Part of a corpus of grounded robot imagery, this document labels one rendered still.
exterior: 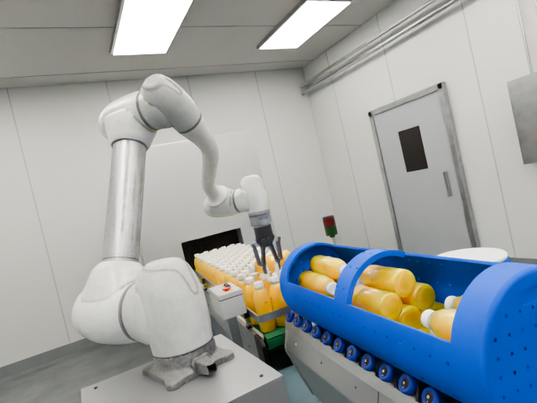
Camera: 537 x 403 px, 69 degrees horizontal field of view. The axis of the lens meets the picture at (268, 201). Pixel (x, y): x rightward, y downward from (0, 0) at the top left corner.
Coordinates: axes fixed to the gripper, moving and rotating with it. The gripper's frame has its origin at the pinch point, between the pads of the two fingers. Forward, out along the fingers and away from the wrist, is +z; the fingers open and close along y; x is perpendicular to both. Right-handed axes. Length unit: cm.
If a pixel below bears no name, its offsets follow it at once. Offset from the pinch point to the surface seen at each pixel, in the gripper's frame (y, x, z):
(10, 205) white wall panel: -175, 393, -86
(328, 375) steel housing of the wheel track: -4, -43, 27
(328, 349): -1.8, -42.6, 19.1
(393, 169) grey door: 302, 290, -22
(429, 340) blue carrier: -5, -95, 0
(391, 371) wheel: -1, -74, 15
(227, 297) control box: -21.4, -1.5, 4.0
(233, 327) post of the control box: -20.1, 6.4, 18.7
